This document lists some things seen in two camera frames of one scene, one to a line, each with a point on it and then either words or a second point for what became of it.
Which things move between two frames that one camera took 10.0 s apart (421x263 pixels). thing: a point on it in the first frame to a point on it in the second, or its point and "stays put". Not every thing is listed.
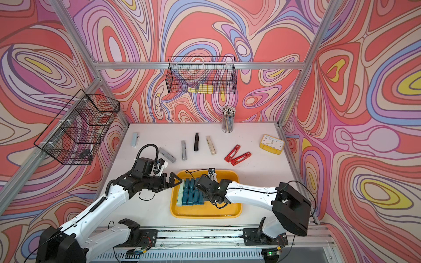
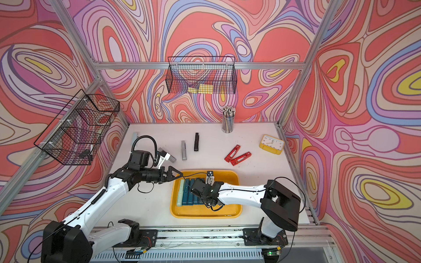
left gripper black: (163, 176) to (168, 178)
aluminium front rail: (227, 245) stays put
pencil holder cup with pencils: (228, 120) stays put
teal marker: (186, 192) stays put
